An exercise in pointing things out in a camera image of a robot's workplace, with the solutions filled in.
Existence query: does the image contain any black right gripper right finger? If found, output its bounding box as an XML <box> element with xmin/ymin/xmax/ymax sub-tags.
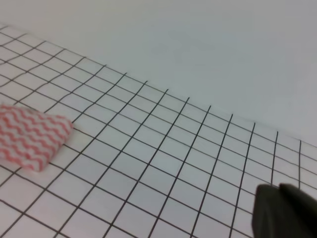
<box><xmin>279</xmin><ymin>183</ymin><xmax>317</xmax><ymax>238</ymax></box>

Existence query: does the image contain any pink wavy striped towel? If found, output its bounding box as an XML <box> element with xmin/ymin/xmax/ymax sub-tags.
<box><xmin>0</xmin><ymin>104</ymin><xmax>73</xmax><ymax>172</ymax></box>

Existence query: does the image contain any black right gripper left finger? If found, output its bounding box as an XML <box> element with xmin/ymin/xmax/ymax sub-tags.
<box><xmin>252</xmin><ymin>184</ymin><xmax>306</xmax><ymax>238</ymax></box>

